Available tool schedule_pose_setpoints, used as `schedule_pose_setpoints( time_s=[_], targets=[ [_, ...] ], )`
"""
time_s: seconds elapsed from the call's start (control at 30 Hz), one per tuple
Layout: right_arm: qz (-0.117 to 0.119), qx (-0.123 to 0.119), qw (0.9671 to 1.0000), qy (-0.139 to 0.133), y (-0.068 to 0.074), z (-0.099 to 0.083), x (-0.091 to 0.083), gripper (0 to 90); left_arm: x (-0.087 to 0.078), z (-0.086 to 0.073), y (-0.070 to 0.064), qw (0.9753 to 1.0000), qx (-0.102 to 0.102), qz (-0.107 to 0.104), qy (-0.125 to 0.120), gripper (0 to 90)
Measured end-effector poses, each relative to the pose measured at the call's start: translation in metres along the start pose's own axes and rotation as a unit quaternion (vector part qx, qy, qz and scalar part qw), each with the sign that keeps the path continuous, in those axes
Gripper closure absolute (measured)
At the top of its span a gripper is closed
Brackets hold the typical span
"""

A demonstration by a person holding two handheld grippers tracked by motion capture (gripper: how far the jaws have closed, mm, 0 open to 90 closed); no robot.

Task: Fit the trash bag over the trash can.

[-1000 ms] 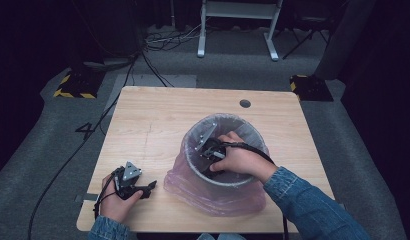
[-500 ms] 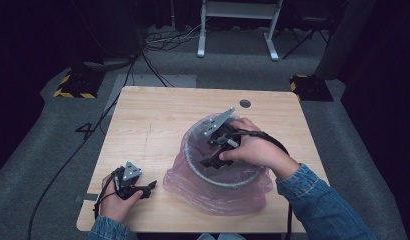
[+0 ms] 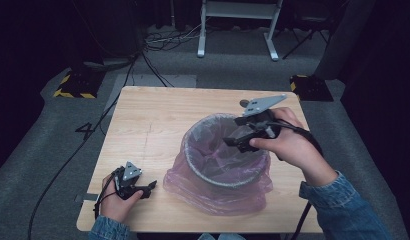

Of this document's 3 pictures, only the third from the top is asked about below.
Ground person's right hand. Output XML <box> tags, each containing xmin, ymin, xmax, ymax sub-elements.
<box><xmin>249</xmin><ymin>107</ymin><xmax>339</xmax><ymax>187</ymax></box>

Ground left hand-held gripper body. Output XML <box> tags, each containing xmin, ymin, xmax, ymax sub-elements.
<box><xmin>113</xmin><ymin>161</ymin><xmax>144</xmax><ymax>201</ymax></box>

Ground grey curtain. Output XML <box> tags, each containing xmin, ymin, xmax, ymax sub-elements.
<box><xmin>314</xmin><ymin>0</ymin><xmax>377</xmax><ymax>81</ymax></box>

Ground hand-held gripper black cable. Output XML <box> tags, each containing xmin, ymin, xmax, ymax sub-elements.
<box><xmin>276</xmin><ymin>119</ymin><xmax>324</xmax><ymax>240</ymax></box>
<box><xmin>93</xmin><ymin>168</ymin><xmax>124</xmax><ymax>221</ymax></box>

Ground right hand-held gripper black cable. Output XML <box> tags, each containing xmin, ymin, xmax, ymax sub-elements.
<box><xmin>276</xmin><ymin>119</ymin><xmax>324</xmax><ymax>240</ymax></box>

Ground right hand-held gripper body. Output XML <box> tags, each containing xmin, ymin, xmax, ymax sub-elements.
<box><xmin>234</xmin><ymin>94</ymin><xmax>288</xmax><ymax>141</ymax></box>

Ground bundle of floor cables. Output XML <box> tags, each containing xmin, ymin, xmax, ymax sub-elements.
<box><xmin>144</xmin><ymin>23</ymin><xmax>207</xmax><ymax>53</ymax></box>

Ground person's legs in jeans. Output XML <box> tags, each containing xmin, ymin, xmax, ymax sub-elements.
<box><xmin>197</xmin><ymin>233</ymin><xmax>247</xmax><ymax>240</ymax></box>

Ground grey metal table bracket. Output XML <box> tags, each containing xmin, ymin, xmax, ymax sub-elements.
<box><xmin>75</xmin><ymin>193</ymin><xmax>99</xmax><ymax>204</ymax></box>

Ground white metal table frame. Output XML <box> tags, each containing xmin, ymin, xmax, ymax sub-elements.
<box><xmin>196</xmin><ymin>0</ymin><xmax>284</xmax><ymax>62</ymax></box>

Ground pink plastic garbage bag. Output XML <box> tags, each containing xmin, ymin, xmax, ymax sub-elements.
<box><xmin>162</xmin><ymin>112</ymin><xmax>274</xmax><ymax>217</ymax></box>

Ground black tripod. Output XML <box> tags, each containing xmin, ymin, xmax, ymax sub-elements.
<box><xmin>282</xmin><ymin>19</ymin><xmax>331</xmax><ymax>61</ymax></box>

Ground black yellow striped stand base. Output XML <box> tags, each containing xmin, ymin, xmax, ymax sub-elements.
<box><xmin>53</xmin><ymin>68</ymin><xmax>106</xmax><ymax>99</ymax></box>
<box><xmin>289</xmin><ymin>74</ymin><xmax>335</xmax><ymax>102</ymax></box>

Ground long black floor cable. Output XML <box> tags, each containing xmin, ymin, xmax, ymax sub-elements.
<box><xmin>26</xmin><ymin>53</ymin><xmax>142</xmax><ymax>240</ymax></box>

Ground person's left hand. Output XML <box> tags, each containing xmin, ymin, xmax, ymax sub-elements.
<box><xmin>100</xmin><ymin>173</ymin><xmax>144</xmax><ymax>224</ymax></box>

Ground green ribbed trash bin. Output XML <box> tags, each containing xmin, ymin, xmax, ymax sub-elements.
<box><xmin>182</xmin><ymin>113</ymin><xmax>271</xmax><ymax>214</ymax></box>

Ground left hand-held gripper black cable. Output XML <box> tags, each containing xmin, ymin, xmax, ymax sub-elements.
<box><xmin>93</xmin><ymin>168</ymin><xmax>124</xmax><ymax>221</ymax></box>

